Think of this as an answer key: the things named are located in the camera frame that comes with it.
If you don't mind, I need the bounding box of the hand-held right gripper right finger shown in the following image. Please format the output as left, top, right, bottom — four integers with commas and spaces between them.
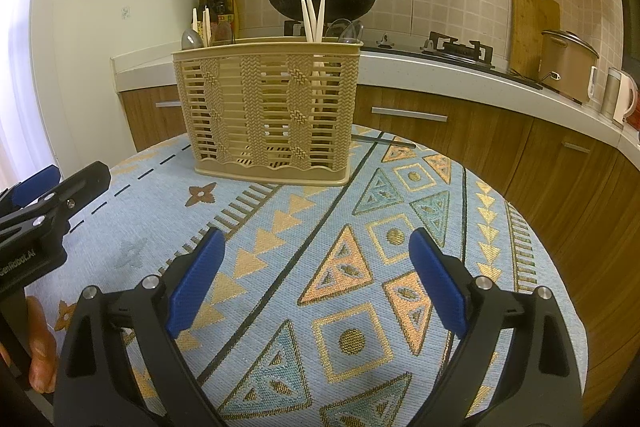
407, 227, 586, 427

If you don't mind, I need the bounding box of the white kitchen countertop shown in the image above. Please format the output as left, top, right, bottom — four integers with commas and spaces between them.
111, 41, 640, 148

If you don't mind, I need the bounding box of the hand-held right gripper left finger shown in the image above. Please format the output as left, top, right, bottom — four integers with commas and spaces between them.
52, 227, 228, 427

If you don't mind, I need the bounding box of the beige plastic utensil basket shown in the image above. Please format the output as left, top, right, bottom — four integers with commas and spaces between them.
171, 36, 362, 186

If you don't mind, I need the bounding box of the wooden cutting board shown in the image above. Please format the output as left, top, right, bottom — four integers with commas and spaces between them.
510, 0, 561, 76

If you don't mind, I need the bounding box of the yellow label sauce bottle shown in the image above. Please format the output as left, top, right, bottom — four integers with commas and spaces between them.
210, 0, 242, 34

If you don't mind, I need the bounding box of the person's left hand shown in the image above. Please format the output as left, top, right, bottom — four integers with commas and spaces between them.
26, 296, 60, 394

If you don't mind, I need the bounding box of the white electric kettle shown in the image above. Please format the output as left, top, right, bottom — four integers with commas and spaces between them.
612, 72, 640, 126

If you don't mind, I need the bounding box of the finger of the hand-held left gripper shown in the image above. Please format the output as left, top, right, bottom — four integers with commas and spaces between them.
0, 162, 112, 244
0, 166, 61, 215

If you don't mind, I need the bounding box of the steel rice cooker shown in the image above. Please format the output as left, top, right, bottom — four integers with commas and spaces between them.
536, 29, 600, 104

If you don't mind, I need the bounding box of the steel thermos cup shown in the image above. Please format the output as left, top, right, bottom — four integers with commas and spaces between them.
600, 68, 621, 120

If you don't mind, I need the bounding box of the black gas stove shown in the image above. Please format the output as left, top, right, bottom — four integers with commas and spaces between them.
284, 19, 543, 90

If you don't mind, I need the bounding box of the blue patterned tablecloth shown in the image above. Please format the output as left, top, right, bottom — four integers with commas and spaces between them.
25, 124, 588, 427

